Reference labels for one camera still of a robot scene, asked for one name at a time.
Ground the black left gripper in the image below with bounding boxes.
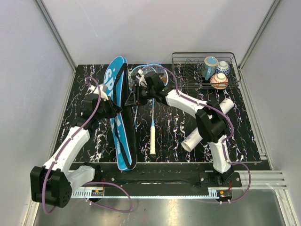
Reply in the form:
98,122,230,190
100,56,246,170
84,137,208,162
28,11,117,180
95,96,122,121

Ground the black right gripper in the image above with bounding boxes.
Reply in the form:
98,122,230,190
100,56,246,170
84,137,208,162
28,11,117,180
125,84,155,107

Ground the blue sport racket bag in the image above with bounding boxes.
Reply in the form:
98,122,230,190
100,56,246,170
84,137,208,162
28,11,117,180
103,56,137,171

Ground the blue badminton racket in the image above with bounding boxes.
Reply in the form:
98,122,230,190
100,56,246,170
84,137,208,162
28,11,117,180
128,65,148,118
141,63,170,155

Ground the white shuttlecock tube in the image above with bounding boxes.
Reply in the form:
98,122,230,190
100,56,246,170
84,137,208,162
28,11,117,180
181,98,234,152

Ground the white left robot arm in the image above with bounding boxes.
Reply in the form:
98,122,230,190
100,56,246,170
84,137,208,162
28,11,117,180
30,94,122,208

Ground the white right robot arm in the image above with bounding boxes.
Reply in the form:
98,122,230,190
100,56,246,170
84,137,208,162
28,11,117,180
126,69,233,187

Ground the blue ceramic mug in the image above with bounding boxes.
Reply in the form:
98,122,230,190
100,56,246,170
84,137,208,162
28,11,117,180
200,56,218,81

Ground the red white patterned bowl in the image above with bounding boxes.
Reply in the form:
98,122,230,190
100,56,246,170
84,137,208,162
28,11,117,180
210,73,228,89

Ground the blue white patterned bowl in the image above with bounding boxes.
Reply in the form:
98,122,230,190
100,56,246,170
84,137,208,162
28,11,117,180
215,61,230,76

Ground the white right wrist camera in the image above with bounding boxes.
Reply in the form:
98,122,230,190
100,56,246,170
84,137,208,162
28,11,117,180
135,69,147,88

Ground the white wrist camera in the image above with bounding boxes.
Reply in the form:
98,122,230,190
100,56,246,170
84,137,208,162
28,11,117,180
88,84,109,101
135,69,147,88

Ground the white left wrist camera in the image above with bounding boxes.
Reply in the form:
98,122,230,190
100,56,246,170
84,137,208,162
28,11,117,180
88,84,109,101

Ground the black wire dish basket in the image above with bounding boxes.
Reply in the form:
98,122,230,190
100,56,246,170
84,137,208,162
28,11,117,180
172,52,241,89

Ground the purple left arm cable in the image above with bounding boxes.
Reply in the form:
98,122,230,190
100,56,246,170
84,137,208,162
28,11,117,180
43,76,134,214

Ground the aluminium frame post left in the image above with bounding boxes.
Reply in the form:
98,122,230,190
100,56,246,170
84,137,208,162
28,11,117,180
32,0,77,69

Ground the aluminium frame post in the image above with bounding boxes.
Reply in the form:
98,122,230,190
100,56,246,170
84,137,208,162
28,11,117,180
32,0,77,69
238,0,284,69

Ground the aluminium frame post right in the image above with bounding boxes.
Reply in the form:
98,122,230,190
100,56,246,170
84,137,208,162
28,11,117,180
238,0,284,69

